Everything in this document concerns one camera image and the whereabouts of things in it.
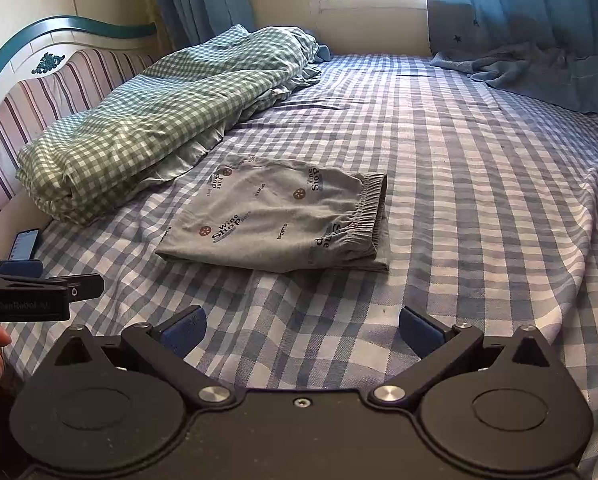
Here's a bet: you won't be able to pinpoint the plain blue curtain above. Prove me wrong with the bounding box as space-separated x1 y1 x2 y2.
147 0 256 55

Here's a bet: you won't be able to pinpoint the blue star curtain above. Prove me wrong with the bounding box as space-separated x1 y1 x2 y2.
424 0 598 122

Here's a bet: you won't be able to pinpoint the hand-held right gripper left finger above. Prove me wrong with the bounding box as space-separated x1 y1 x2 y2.
53 304 232 406

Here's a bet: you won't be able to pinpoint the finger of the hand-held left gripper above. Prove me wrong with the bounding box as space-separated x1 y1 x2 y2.
9 228 43 262
0 258 45 279

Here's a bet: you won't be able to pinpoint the blue white checked bed sheet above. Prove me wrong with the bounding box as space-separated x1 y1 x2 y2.
2 51 598 480

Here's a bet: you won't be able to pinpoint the grey printed pants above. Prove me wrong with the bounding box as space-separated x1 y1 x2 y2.
155 154 391 275

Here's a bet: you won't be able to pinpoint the striped headboard with teal trim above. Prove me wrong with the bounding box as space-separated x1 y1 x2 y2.
0 15 161 241

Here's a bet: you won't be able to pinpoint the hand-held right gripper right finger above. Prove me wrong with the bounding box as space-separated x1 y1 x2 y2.
368 306 554 407

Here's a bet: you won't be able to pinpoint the green checked quilt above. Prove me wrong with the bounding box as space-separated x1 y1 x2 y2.
16 25 334 227

